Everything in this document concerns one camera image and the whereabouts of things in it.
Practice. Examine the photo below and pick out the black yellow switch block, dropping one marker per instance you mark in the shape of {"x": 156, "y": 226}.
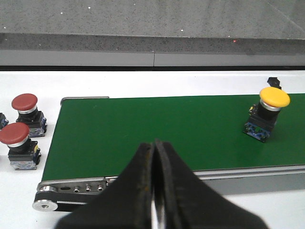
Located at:
{"x": 3, "y": 121}

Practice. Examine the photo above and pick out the yellow mushroom push button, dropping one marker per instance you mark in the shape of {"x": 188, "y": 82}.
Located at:
{"x": 263, "y": 115}

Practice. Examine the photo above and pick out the grey stone counter slab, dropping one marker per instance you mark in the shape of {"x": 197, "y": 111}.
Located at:
{"x": 178, "y": 26}

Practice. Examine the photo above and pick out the green conveyor belt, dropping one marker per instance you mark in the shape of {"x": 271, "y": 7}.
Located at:
{"x": 98, "y": 137}

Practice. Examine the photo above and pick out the red mushroom push button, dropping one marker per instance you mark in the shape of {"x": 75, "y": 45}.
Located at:
{"x": 26, "y": 105}
{"x": 24, "y": 154}

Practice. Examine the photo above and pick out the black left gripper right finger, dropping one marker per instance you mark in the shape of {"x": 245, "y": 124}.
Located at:
{"x": 189, "y": 203}

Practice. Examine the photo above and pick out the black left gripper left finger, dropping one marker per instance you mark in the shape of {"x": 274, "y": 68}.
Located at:
{"x": 125, "y": 204}

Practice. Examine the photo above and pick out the black cable connector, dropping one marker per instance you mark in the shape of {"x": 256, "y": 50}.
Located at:
{"x": 274, "y": 82}

